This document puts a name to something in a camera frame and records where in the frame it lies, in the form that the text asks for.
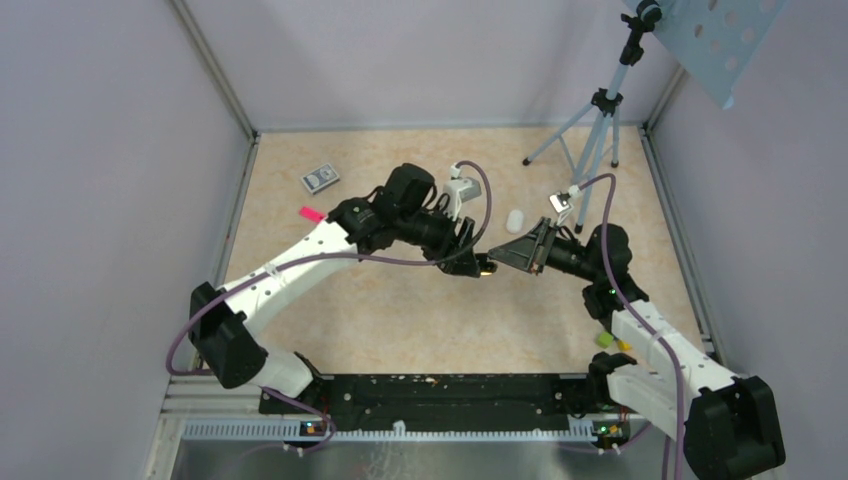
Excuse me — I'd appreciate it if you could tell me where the small black case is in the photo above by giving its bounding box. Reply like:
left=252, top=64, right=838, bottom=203
left=479, top=261, right=498, bottom=276

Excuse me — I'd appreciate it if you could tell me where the pink rectangular block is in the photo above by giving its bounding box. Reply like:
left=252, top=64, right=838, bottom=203
left=298, top=206, right=326, bottom=224

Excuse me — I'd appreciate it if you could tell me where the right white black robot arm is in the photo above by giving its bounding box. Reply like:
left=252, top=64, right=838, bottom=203
left=488, top=218, right=786, bottom=479

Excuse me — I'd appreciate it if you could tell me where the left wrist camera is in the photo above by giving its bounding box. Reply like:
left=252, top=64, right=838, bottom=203
left=443, top=163, right=482, bottom=220

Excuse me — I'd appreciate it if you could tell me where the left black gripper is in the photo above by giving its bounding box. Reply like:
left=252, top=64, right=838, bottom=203
left=397, top=202, right=481, bottom=278

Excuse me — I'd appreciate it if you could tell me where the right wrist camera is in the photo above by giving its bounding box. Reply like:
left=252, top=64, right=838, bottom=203
left=549, top=185, right=583, bottom=227

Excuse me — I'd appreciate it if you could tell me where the white earbud charging case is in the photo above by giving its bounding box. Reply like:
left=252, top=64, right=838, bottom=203
left=505, top=209, right=525, bottom=235

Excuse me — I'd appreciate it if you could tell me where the green cube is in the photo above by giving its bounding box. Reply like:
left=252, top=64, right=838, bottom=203
left=595, top=331, right=615, bottom=349

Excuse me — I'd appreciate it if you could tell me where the white cable duct rail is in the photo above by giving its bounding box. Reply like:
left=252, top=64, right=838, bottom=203
left=182, top=419, right=597, bottom=444

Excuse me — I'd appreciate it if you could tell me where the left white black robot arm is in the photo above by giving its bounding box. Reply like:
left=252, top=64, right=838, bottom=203
left=184, top=161, right=495, bottom=414

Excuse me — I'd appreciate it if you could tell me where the perforated grey metal plate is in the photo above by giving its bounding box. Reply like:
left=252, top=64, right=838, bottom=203
left=624, top=0, right=788, bottom=110

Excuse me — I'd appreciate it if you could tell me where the grey camera tripod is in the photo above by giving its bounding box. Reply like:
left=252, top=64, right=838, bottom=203
left=521, top=0, right=664, bottom=235

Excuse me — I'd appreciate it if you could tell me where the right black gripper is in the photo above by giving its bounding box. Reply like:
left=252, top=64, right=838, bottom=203
left=489, top=216, right=601, bottom=283

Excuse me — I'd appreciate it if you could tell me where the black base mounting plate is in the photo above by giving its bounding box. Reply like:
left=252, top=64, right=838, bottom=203
left=298, top=373, right=636, bottom=433

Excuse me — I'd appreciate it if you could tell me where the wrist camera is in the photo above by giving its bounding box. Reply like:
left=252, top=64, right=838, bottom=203
left=549, top=185, right=583, bottom=227
left=443, top=163, right=482, bottom=220

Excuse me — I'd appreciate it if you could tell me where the grey playing card box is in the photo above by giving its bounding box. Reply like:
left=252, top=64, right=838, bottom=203
left=300, top=163, right=340, bottom=195

